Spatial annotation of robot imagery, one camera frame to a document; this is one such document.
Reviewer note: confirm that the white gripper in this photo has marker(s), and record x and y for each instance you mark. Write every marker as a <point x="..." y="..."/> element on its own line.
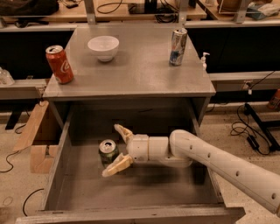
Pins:
<point x="138" y="147"/>

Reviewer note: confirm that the green soda can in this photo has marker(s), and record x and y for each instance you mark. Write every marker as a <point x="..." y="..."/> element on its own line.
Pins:
<point x="108" y="152"/>

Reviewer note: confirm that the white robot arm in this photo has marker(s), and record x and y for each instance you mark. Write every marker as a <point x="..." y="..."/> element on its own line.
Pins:
<point x="181" y="147"/>

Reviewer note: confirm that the grey open top drawer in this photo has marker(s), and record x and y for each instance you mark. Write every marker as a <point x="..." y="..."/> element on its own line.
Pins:
<point x="149" y="193"/>

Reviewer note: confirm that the red cola can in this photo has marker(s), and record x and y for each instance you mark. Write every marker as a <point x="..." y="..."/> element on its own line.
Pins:
<point x="58" y="62"/>

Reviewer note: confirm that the silver blue energy drink can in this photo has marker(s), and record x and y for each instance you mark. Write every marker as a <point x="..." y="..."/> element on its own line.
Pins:
<point x="178" y="45"/>

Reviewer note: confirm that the cardboard box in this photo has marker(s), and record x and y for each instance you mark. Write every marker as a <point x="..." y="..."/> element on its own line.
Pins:
<point x="41" y="136"/>

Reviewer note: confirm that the grey cabinet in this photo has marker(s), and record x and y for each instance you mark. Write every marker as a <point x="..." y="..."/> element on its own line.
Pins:
<point x="140" y="68"/>

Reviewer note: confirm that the white bowl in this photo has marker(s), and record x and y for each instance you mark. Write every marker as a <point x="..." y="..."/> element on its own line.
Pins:
<point x="103" y="47"/>

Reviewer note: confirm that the white pump bottle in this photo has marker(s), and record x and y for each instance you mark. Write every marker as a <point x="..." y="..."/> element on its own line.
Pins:
<point x="204" y="60"/>

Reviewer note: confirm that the clear plastic object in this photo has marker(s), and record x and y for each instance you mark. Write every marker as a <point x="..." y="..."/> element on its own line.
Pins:
<point x="5" y="78"/>

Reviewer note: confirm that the black bag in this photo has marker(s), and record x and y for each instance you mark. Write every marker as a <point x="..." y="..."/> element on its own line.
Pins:
<point x="28" y="7"/>

